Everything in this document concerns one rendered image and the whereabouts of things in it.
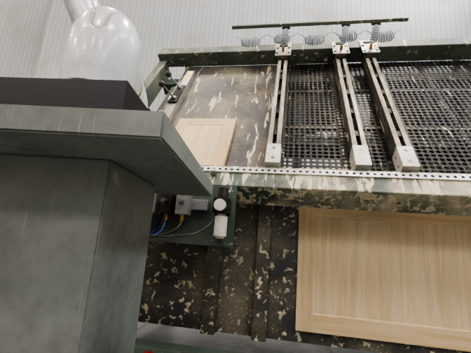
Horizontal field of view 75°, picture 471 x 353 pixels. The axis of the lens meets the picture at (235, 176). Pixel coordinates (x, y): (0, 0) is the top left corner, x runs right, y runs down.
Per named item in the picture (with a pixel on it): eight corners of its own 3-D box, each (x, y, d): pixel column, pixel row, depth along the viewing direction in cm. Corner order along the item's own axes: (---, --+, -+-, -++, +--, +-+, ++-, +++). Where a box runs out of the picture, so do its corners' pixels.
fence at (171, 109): (134, 170, 142) (132, 164, 140) (188, 76, 210) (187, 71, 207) (145, 170, 141) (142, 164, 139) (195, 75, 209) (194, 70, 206)
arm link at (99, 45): (41, 72, 61) (64, -18, 67) (73, 111, 79) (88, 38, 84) (126, 84, 64) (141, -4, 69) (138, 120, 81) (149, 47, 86)
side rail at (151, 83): (91, 177, 151) (81, 160, 143) (163, 75, 229) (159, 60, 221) (102, 178, 150) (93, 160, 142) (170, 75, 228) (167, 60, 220)
